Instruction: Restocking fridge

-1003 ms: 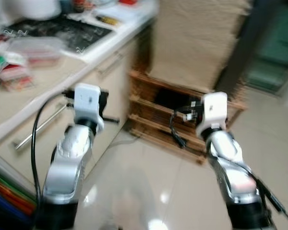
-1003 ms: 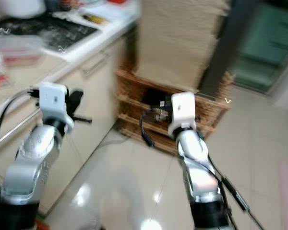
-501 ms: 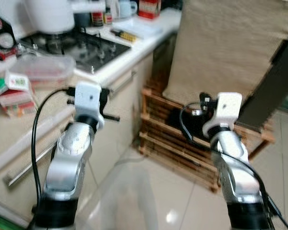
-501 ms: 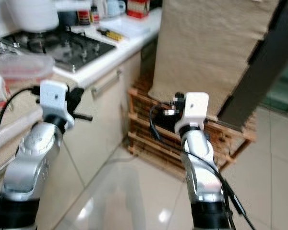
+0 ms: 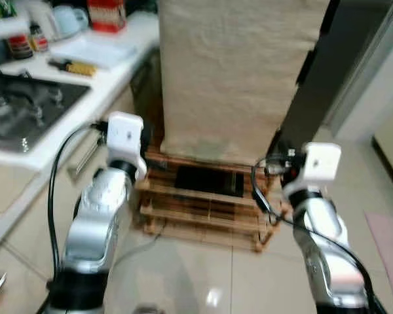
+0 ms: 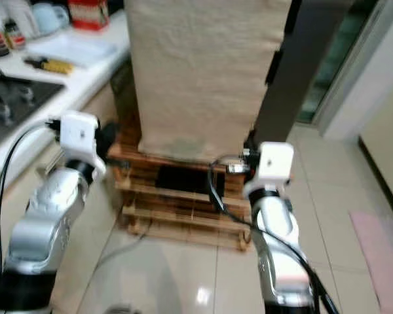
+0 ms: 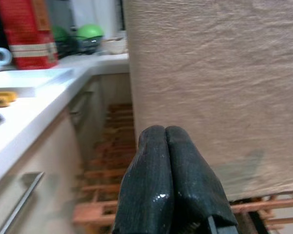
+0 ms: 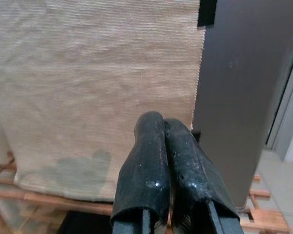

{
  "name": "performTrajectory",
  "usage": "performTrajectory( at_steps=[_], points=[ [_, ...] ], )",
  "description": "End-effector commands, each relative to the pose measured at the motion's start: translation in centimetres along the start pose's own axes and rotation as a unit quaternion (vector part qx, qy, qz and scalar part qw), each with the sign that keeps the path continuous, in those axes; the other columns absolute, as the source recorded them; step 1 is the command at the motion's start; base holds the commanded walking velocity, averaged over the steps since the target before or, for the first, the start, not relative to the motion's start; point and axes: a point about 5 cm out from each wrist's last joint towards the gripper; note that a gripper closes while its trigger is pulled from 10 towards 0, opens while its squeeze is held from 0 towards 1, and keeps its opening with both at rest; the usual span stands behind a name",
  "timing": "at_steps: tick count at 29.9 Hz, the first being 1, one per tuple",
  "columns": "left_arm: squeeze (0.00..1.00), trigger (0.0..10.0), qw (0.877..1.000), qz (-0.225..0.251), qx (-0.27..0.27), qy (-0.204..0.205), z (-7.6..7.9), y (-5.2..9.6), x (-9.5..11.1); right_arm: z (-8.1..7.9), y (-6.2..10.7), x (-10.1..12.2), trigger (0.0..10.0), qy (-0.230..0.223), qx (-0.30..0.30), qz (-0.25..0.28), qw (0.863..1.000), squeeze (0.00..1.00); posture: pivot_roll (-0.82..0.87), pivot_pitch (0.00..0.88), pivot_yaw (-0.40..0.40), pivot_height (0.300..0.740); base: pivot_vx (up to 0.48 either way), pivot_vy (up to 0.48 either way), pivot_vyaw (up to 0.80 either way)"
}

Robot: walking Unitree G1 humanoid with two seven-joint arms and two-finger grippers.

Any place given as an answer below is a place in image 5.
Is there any small grey white fridge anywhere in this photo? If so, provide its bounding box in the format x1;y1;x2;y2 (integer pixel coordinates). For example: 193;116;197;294
275;0;393;158

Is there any white beige kitchen counter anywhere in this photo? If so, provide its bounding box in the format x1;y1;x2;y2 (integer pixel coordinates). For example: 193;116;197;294
0;10;163;262

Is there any flat black tray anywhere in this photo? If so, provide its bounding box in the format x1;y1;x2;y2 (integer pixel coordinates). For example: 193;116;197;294
175;165;245;198

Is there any wooden slatted rack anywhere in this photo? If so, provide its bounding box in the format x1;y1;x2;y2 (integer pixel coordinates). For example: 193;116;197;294
135;145;290;254

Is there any yellow black tool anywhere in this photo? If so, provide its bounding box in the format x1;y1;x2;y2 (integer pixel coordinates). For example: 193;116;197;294
47;58;97;78

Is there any white plastic tray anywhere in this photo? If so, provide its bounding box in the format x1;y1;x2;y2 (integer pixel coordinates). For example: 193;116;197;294
48;36;140;70

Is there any beige cloth cover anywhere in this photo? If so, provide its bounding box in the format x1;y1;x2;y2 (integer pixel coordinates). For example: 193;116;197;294
157;0;333;166

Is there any black gas stove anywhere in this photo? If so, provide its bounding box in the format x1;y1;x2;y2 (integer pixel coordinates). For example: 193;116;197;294
0;71;92;155

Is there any pink floor mat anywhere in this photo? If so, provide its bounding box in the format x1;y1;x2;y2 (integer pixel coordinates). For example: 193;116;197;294
365;211;393;311

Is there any red box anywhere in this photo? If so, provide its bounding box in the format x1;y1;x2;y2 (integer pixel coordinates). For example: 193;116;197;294
87;0;127;33

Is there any light blue mug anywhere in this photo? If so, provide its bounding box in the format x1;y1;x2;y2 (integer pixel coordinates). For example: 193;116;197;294
52;5;90;39

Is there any small red label bottle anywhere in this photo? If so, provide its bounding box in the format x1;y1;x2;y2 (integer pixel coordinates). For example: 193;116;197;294
28;22;49;53

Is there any dark sauce bottle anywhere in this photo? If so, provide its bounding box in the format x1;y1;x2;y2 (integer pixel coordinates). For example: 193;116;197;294
5;31;33;61

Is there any white mug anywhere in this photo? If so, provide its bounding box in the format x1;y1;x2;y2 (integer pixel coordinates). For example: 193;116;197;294
23;0;61;41

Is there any green bottle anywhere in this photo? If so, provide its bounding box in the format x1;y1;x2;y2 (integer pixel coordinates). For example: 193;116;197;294
0;0;18;20

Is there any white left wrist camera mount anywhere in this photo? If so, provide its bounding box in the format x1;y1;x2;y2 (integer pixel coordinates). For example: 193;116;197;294
106;111;149;183

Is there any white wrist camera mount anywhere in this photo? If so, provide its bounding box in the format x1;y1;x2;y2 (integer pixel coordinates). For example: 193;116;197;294
300;142;342;192
106;111;149;183

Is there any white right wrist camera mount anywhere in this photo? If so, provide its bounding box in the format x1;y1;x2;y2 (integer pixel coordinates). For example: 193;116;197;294
300;142;342;192

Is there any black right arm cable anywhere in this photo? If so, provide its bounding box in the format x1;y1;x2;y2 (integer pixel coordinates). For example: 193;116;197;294
251;156;388;314

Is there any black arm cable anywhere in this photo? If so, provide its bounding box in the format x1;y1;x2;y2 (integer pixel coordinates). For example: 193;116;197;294
47;120;109;282
251;156;388;314

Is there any metal drawer handle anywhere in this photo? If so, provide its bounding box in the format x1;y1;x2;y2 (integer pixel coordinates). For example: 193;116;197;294
67;141;109;181

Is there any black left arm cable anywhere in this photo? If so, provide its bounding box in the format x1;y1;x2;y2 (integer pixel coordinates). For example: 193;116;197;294
47;120;109;282

